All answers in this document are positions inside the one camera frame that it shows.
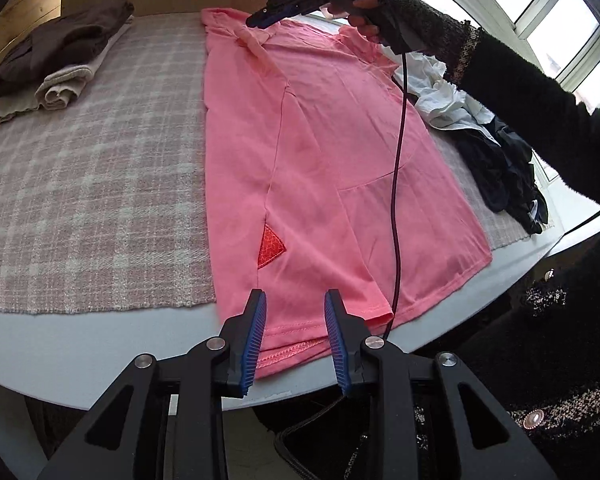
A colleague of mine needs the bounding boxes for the white crumpled clothes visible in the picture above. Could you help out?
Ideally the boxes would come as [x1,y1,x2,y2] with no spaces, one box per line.
[392,52,496,131]

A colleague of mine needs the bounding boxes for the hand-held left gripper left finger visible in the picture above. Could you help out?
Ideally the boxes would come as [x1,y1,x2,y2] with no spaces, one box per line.
[37,288,268,480]

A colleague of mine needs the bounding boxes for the black crumpled clothes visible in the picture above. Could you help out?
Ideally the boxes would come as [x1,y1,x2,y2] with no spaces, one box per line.
[450,117,549,235]

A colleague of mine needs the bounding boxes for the person's right hand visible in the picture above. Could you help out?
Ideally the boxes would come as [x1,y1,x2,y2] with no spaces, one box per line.
[325,0,383,47]

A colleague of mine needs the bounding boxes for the brown folded cloth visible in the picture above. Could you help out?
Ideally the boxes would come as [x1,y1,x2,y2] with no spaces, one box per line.
[0,0,135,102]

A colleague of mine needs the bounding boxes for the pink shirt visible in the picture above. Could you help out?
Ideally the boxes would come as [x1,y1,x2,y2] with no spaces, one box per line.
[200,7,493,380]

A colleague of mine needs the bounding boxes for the checked blanket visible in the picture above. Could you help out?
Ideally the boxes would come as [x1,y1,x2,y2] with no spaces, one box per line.
[0,12,533,315]

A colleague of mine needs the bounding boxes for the beige folded cloth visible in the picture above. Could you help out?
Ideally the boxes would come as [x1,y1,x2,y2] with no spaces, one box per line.
[0,15,135,128]

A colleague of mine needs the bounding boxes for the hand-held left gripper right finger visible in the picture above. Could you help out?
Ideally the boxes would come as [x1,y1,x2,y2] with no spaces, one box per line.
[324,288,561,480]

